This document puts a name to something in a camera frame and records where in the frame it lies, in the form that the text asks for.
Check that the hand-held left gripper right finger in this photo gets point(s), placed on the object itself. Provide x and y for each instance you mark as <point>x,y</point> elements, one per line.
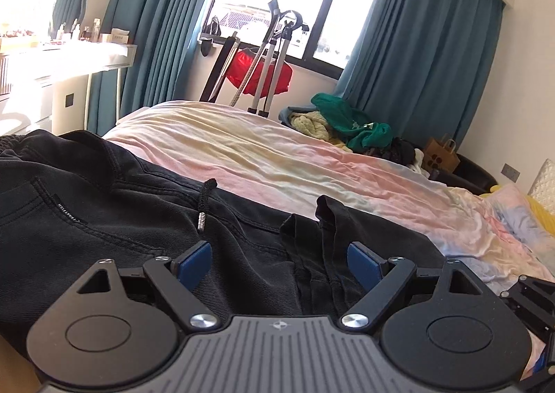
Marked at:
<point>364,267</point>

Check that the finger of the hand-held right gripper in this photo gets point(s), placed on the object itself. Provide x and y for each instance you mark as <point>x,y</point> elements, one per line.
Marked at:
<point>543,365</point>
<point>533,299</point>

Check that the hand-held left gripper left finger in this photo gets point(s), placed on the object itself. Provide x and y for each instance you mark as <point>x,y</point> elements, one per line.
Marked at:
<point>195,265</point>

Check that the black pants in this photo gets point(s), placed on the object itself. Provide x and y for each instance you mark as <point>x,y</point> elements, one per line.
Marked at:
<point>130,210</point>

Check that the dark clothes pile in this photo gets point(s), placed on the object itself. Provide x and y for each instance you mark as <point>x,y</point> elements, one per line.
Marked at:
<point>401,150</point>

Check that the pastel pillow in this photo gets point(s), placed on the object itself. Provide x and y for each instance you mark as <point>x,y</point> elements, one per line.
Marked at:
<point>509,206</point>

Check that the white cloth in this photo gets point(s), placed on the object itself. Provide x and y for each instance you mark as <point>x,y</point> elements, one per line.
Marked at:
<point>419,163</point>

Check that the white quilted headboard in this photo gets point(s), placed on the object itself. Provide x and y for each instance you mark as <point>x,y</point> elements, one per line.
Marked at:
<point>543,180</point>

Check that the pastel tie-dye bed sheet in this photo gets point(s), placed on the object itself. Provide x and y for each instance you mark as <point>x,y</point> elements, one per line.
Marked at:
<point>260,150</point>

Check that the brown paper bag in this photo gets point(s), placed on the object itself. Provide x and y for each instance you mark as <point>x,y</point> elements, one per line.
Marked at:
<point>442,156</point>

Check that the black leather seat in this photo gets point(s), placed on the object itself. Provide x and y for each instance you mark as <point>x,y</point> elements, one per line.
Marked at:
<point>475,174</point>

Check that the green garment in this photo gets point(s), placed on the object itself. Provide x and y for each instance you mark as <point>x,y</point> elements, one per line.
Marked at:
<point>351,121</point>

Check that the cream knitted garment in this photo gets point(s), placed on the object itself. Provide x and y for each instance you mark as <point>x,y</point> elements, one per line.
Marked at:
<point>310,124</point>

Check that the blue-grey chair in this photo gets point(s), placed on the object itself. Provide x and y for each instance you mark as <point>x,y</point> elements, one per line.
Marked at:
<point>285,113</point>

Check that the black ironing board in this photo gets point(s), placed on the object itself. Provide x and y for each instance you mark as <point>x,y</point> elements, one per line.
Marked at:
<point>221,67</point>

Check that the red garment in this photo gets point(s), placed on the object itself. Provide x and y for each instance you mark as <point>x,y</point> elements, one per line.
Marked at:
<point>240,69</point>

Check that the teal curtain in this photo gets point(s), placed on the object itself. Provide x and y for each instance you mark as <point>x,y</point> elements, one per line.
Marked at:
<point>156,19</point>
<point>425,54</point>

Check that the pair of crutches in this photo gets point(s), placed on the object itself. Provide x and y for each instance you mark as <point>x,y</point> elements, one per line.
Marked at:
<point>277,54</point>

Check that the white dressing table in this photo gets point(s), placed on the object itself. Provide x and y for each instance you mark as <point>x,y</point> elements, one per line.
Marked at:
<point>56,67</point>

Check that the beige tissue box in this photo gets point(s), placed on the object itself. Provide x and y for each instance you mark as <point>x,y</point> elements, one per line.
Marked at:
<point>119,35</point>

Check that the grey wall socket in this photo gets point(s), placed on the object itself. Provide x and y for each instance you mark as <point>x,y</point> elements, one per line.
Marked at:
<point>510,171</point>

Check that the black wall socket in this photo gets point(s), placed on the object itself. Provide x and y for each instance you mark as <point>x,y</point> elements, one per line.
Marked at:
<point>69,100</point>

